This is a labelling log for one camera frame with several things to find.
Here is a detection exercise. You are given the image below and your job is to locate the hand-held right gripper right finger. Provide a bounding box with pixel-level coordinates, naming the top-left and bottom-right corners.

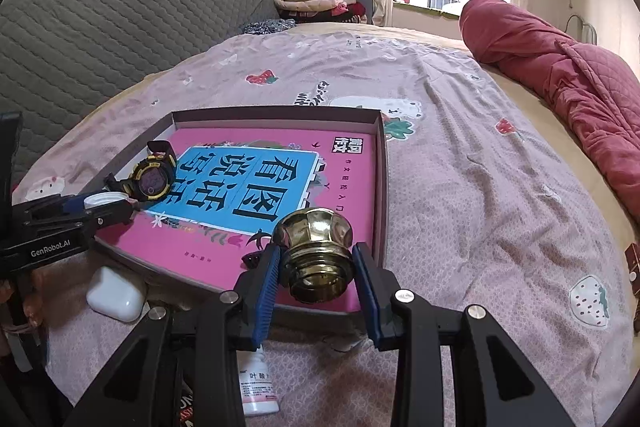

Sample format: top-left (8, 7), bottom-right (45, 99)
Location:
top-left (351, 243), bottom-right (576, 427)

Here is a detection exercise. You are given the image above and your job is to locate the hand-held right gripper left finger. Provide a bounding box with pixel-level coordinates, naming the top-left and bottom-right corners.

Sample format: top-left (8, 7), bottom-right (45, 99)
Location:
top-left (65, 243), bottom-right (282, 427)

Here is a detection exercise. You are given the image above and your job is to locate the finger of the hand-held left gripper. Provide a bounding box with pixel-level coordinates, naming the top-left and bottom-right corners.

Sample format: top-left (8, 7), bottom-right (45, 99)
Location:
top-left (30, 202), bottom-right (136, 244)
top-left (19, 195), bottom-right (87, 229)

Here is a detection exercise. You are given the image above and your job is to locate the white ribbed jar lid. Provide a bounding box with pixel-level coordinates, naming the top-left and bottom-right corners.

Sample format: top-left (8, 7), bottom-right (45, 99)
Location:
top-left (82, 191), bottom-right (132, 210)

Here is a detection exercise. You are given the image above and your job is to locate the black and yellow wristwatch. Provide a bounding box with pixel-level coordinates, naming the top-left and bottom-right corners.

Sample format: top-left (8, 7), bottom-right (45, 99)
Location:
top-left (104, 139), bottom-right (178, 204)

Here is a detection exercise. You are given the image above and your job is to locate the brass knob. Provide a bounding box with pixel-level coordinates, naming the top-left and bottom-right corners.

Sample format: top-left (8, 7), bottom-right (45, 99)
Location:
top-left (272, 207), bottom-right (357, 305)

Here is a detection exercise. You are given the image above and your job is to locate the white earbud case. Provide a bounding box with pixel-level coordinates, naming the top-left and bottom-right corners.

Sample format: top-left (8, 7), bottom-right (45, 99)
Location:
top-left (86, 266), bottom-right (147, 323)

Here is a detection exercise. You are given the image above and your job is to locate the white pill bottle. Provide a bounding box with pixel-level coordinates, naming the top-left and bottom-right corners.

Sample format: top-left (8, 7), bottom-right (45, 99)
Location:
top-left (240, 344), bottom-right (281, 417)

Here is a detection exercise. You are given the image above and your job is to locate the grey shallow cardboard box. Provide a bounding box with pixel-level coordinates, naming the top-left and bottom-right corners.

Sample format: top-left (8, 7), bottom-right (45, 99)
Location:
top-left (82, 106), bottom-right (391, 333)

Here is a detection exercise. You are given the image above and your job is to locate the red lighter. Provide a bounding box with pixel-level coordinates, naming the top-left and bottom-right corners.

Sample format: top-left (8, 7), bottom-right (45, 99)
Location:
top-left (175, 387), bottom-right (197, 425)

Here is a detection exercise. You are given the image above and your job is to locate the person's left hand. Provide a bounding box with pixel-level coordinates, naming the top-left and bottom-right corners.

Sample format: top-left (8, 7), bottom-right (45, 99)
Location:
top-left (0, 277), bottom-right (48, 358)

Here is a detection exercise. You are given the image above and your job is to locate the pink and blue book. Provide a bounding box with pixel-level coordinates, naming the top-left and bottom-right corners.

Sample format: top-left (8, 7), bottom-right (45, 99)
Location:
top-left (100, 127), bottom-right (378, 313)

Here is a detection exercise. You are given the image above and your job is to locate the pink printed blanket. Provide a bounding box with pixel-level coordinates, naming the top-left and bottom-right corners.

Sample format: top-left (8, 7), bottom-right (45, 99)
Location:
top-left (12, 23), bottom-right (623, 427)

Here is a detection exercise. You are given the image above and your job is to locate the grey quilted headboard cover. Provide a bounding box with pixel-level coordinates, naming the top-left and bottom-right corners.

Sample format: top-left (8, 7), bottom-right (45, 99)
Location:
top-left (0, 0), bottom-right (286, 188)

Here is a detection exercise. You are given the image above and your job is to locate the dark patterned cloth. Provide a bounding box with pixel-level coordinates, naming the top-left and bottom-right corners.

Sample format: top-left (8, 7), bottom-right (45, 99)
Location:
top-left (240, 18), bottom-right (297, 38)

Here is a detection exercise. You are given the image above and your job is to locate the brown wooden object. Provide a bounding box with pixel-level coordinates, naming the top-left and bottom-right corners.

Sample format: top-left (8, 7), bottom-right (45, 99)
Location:
top-left (624, 243), bottom-right (640, 298)

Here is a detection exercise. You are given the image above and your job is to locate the pink folded garment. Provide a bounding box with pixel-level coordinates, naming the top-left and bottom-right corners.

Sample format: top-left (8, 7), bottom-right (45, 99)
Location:
top-left (275, 0), bottom-right (346, 14)

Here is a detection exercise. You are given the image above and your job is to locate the red quilted blanket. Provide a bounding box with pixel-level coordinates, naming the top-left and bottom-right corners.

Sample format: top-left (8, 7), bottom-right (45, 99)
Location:
top-left (459, 0), bottom-right (640, 223)

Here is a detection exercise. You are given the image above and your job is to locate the wall cable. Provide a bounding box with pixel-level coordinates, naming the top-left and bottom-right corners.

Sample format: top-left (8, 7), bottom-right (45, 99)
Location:
top-left (565, 13), bottom-right (601, 45)

